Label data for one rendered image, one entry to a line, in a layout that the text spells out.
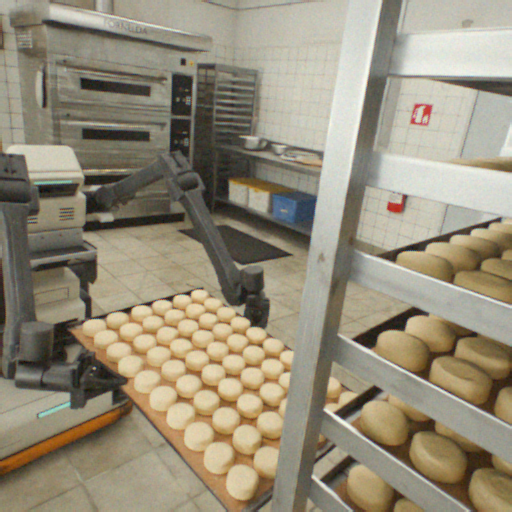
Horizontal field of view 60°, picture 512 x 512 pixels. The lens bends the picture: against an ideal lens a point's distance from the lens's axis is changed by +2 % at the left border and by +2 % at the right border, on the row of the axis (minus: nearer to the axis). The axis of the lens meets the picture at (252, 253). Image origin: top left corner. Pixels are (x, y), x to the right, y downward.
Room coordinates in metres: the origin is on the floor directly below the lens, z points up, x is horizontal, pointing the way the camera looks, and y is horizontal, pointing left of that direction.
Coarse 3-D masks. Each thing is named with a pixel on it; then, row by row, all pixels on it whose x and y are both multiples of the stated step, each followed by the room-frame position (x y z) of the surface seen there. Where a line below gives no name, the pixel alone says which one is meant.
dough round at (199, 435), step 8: (192, 424) 0.63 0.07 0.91; (200, 424) 0.63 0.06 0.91; (192, 432) 0.61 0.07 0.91; (200, 432) 0.61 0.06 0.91; (208, 432) 0.62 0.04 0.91; (184, 440) 0.61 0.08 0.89; (192, 440) 0.60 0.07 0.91; (200, 440) 0.60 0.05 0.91; (208, 440) 0.60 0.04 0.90; (192, 448) 0.59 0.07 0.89; (200, 448) 0.59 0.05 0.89
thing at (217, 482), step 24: (216, 312) 1.06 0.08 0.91; (192, 336) 0.93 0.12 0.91; (144, 360) 0.81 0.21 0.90; (264, 360) 0.88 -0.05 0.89; (168, 384) 0.75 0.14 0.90; (264, 384) 0.79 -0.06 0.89; (144, 408) 0.67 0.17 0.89; (264, 408) 0.72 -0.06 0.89; (168, 432) 0.63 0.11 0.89; (216, 432) 0.64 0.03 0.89; (192, 456) 0.58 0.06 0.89; (240, 456) 0.60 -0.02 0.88; (216, 480) 0.54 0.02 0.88; (264, 480) 0.56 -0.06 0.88; (240, 504) 0.51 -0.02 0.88
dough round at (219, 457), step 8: (208, 448) 0.58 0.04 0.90; (216, 448) 0.59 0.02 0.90; (224, 448) 0.59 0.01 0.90; (232, 448) 0.59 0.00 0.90; (208, 456) 0.57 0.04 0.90; (216, 456) 0.57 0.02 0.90; (224, 456) 0.57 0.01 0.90; (232, 456) 0.57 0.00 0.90; (208, 464) 0.56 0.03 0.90; (216, 464) 0.56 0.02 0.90; (224, 464) 0.56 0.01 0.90; (232, 464) 0.57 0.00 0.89; (216, 472) 0.55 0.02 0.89; (224, 472) 0.56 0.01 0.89
